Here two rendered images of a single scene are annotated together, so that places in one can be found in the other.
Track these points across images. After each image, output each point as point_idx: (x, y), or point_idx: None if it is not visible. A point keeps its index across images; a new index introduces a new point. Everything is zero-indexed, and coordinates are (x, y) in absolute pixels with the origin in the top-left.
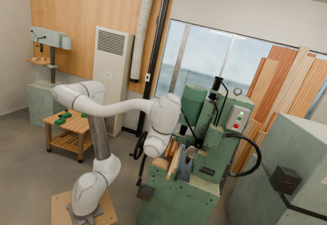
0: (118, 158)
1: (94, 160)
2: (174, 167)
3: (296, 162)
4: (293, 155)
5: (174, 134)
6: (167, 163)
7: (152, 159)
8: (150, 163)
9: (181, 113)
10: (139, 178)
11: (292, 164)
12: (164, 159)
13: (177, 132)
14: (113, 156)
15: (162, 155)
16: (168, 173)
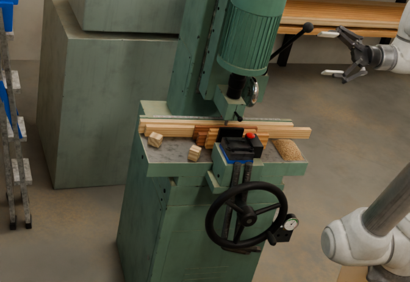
0: (333, 224)
1: (390, 237)
2: (290, 122)
3: None
4: None
5: (161, 147)
6: (283, 139)
7: (294, 162)
8: (307, 161)
9: (341, 26)
10: (287, 218)
11: None
12: (272, 148)
13: (233, 102)
14: (360, 209)
15: (267, 152)
16: (307, 129)
